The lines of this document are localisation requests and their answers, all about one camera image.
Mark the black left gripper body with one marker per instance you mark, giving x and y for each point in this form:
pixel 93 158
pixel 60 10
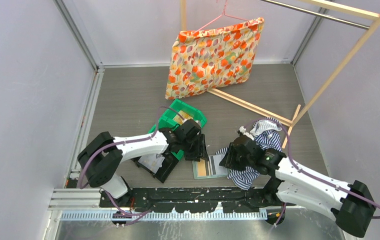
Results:
pixel 185 142

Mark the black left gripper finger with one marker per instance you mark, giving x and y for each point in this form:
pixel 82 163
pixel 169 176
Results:
pixel 200 149
pixel 191 154

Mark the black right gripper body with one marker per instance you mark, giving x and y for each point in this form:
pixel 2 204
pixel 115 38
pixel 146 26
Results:
pixel 240 161

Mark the green card holder wallet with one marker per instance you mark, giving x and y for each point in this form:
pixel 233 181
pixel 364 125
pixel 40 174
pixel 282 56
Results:
pixel 205 169

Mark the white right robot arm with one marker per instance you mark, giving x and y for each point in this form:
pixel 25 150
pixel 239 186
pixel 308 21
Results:
pixel 348 204

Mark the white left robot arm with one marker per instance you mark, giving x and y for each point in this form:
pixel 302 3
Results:
pixel 100 159

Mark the gold card in bin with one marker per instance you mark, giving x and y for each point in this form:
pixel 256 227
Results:
pixel 181 117

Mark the white card in tray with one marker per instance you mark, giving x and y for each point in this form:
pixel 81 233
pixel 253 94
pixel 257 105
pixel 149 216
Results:
pixel 153 162

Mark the black plastic tray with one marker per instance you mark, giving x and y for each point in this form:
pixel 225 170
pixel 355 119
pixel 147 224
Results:
pixel 167 166

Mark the green plastic bin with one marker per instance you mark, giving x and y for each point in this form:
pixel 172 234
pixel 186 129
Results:
pixel 166 119

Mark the floral orange pillowcase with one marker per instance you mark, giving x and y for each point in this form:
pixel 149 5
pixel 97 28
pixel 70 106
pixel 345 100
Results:
pixel 206 59

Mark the metal rack rod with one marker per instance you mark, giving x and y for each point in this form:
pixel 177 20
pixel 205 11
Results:
pixel 321 15

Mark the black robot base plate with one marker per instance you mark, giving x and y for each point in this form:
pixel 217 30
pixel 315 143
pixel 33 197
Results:
pixel 197 200

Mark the aluminium frame rail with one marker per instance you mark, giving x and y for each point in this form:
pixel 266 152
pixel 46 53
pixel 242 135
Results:
pixel 75 23

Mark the pink wire hanger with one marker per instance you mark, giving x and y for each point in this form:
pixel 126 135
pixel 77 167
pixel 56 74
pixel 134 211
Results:
pixel 224 17

